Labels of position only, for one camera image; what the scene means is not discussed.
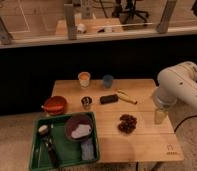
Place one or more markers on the white cloth in bowl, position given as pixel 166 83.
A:
pixel 81 131

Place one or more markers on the red bowl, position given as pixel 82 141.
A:
pixel 55 105

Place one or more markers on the black office chair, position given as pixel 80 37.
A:
pixel 130 11

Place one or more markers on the yellow banana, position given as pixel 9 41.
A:
pixel 123 96

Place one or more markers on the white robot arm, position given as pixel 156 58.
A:
pixel 178 82

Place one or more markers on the purple bowl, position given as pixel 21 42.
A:
pixel 73 123

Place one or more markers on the black handled dish brush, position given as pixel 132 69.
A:
pixel 44 133

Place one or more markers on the blue sponge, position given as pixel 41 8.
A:
pixel 87 150

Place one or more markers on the blue cup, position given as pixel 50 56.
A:
pixel 107 80

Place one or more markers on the black rectangular block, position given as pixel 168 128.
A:
pixel 108 99

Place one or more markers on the small metal cup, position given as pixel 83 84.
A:
pixel 86 102

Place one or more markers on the orange white cup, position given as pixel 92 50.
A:
pixel 84 79

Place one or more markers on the dark red grape bunch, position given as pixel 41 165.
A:
pixel 127 123

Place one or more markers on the green plastic tray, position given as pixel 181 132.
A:
pixel 69 152

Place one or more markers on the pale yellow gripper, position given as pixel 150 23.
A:
pixel 160 115

